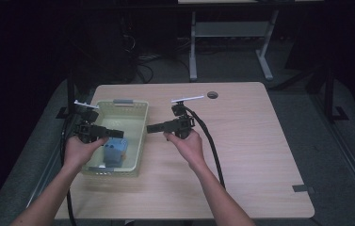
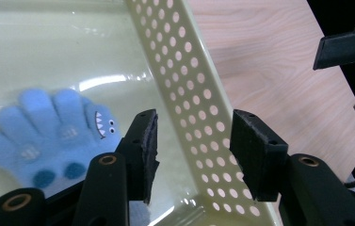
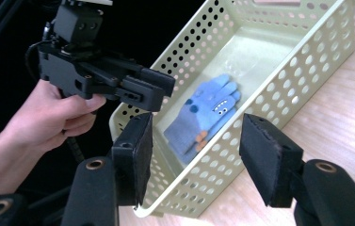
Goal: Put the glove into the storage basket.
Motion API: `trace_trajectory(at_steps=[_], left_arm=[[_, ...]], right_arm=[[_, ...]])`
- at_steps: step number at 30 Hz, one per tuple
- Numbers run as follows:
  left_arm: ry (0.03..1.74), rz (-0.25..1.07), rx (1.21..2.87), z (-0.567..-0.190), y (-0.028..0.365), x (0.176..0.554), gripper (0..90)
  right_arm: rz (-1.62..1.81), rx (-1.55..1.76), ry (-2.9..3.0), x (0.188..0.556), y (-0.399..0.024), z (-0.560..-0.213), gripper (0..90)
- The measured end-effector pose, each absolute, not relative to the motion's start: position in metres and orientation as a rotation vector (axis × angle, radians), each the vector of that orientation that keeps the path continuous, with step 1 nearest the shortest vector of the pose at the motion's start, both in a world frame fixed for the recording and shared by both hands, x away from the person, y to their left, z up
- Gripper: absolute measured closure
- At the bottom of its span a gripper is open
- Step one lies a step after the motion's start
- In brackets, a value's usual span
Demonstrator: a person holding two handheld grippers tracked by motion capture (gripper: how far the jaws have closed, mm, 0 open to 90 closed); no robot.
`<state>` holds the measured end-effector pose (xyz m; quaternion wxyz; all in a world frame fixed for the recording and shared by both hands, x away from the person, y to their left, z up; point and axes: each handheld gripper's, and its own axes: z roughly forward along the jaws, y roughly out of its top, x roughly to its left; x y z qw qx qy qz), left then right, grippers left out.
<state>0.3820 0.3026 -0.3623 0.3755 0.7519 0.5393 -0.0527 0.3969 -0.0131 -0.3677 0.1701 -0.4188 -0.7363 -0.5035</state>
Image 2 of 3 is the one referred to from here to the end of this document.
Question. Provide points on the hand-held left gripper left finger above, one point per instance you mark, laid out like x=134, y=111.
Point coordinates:
x=140, y=157

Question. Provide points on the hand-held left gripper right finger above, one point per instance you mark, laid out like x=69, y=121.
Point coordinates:
x=260, y=157

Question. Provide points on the blue knit glove shark face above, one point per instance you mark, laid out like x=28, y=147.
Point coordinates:
x=46, y=141

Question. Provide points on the pale yellow perforated plastic basket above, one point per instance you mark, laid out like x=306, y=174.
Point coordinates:
x=71, y=47

